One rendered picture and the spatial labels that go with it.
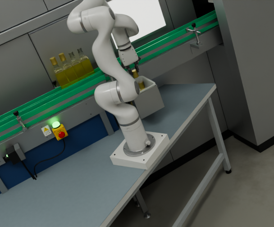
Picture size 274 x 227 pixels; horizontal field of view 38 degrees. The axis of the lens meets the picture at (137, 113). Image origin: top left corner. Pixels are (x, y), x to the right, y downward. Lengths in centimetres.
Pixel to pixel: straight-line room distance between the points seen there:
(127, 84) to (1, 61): 95
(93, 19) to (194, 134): 167
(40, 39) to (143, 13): 71
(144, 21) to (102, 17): 95
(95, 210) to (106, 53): 77
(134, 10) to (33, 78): 81
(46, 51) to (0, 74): 32
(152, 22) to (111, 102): 96
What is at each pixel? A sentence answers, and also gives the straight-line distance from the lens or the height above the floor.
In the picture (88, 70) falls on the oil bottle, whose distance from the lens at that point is 252.
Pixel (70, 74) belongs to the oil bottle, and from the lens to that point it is 249.
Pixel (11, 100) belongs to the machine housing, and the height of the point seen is 116.
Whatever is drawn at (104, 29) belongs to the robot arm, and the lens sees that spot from 186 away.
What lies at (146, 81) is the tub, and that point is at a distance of 248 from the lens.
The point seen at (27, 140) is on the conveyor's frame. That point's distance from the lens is 242.
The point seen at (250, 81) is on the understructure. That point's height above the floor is 63.
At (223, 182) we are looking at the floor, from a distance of 305.
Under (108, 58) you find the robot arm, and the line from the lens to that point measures 192.
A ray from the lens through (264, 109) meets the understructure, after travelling 306.
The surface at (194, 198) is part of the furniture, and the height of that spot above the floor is 20.
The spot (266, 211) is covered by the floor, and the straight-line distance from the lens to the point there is 277.
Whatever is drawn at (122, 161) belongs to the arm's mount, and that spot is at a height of 79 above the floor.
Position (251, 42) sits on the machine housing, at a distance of 283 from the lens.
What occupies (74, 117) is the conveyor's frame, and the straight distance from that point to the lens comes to 244.
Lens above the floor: 194
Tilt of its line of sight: 26 degrees down
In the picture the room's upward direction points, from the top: 22 degrees counter-clockwise
